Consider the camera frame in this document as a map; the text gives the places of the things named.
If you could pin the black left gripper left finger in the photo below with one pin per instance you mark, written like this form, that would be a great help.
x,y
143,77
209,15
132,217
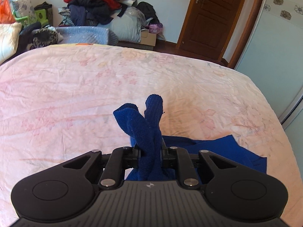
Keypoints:
x,y
136,154

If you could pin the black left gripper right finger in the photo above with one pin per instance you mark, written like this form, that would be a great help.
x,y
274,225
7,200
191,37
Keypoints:
x,y
167,158

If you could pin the blue knit sweater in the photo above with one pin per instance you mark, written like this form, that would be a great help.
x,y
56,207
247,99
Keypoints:
x,y
144,131

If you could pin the dark clothes pile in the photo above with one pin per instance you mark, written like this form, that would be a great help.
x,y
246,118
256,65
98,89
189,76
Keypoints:
x,y
89,12

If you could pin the pink floral bed sheet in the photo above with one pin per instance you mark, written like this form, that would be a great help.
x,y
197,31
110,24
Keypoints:
x,y
57,103

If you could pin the cardboard box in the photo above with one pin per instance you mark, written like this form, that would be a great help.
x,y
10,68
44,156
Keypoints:
x,y
148,38

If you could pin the light blue bundled bedding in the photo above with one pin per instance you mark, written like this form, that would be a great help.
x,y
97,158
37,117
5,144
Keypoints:
x,y
126,25

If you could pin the purple bag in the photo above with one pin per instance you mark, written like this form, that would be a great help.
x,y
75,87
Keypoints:
x,y
155,28

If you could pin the blue folded blanket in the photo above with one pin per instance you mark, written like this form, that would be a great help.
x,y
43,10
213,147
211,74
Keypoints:
x,y
87,35

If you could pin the white sliding wardrobe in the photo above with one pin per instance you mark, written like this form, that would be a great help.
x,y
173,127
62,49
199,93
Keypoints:
x,y
273,57

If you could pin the black backpack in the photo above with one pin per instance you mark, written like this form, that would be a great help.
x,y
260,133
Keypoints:
x,y
149,12

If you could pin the leopard print garment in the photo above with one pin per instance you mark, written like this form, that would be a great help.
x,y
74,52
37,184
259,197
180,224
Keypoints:
x,y
45,37

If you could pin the brown wooden door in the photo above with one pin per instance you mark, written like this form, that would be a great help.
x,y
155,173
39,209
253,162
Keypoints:
x,y
208,27

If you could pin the green plastic stool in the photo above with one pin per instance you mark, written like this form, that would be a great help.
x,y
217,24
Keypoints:
x,y
40,16

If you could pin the white quilted pillow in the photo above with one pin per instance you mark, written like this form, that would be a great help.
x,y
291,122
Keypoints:
x,y
9,40

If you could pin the floral grey cushion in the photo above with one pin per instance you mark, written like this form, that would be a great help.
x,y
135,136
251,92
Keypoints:
x,y
23,8

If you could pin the orange plastic bag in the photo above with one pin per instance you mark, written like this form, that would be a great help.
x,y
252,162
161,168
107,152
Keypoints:
x,y
6,16

